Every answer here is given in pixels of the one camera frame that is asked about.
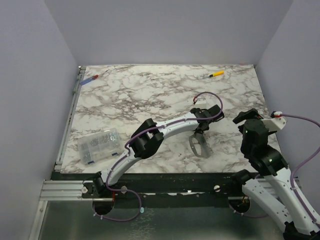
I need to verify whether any black mounting rail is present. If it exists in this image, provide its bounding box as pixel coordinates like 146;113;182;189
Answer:
51;172;251;213

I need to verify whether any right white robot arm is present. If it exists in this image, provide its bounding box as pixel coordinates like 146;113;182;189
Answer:
229;108;320;240

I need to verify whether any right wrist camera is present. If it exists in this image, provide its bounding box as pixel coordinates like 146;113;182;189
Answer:
261;111;287;133

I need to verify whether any aluminium side rail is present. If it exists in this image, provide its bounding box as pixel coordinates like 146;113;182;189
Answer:
53;65;87;172

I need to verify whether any metal carabiner with key rings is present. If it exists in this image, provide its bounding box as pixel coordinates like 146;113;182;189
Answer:
188;132;212;159

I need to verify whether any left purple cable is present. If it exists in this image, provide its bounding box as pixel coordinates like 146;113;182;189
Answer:
93;91;225;222

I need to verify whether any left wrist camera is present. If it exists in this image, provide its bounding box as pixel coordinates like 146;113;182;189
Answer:
190;97;207;110

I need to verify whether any yellow screwdriver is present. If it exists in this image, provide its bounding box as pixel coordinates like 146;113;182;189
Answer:
209;70;225;78

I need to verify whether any blue red screwdriver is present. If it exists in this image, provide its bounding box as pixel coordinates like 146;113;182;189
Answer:
79;70;108;86

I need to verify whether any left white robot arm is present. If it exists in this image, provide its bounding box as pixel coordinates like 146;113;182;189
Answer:
92;104;225;198

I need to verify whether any aluminium front extrusion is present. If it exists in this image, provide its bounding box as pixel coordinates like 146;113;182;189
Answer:
39;180;83;201

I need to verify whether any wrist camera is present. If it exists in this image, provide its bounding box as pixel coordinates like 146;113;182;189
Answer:
190;97;207;110
261;111;287;133

